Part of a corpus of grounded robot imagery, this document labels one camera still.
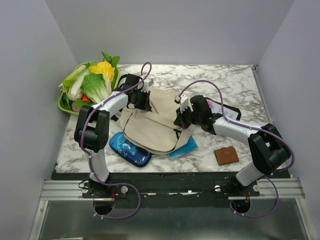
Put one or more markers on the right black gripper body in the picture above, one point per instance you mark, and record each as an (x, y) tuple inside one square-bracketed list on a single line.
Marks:
[(195, 118)]

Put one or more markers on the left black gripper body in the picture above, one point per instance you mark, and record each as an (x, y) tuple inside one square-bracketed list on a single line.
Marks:
[(140, 100)]

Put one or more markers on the beige canvas student bag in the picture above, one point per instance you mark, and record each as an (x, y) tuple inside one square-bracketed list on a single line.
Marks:
[(154, 130)]

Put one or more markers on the white flower cover book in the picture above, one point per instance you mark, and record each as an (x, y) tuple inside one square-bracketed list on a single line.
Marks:
[(230, 112)]

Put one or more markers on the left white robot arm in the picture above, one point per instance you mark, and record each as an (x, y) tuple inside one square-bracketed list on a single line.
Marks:
[(93, 123)]

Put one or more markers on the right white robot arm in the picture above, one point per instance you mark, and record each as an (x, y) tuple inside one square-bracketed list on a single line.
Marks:
[(267, 148)]

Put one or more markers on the blue notebook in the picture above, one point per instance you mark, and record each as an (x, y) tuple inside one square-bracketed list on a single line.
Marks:
[(188, 148)]

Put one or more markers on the blue pencil case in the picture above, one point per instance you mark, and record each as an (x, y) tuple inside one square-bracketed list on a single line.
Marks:
[(133, 154)]

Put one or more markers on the yellow toy cabbage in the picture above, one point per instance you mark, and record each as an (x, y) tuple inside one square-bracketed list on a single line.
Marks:
[(105, 69)]

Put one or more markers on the green toy lettuce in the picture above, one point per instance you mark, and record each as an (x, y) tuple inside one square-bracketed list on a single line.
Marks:
[(94, 87)]

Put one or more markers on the brown leather wallet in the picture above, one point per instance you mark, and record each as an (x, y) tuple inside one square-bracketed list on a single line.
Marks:
[(226, 155)]

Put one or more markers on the orange toy carrot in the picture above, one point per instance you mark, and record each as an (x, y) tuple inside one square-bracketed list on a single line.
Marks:
[(86, 99)]

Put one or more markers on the white toy bok choy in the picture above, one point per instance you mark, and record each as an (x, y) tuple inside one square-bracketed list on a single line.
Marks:
[(71, 84)]

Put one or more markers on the green vegetable basket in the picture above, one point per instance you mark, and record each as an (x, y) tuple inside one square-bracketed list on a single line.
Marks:
[(65, 104)]

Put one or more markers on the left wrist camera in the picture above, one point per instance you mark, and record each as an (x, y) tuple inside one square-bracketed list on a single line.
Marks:
[(146, 84)]

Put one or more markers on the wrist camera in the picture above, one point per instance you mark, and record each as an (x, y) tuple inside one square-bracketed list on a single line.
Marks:
[(183, 101), (146, 84)]

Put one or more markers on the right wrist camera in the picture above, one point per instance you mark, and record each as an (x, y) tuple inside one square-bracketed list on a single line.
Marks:
[(183, 101)]

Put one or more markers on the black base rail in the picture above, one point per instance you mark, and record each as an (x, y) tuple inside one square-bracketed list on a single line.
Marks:
[(155, 190)]

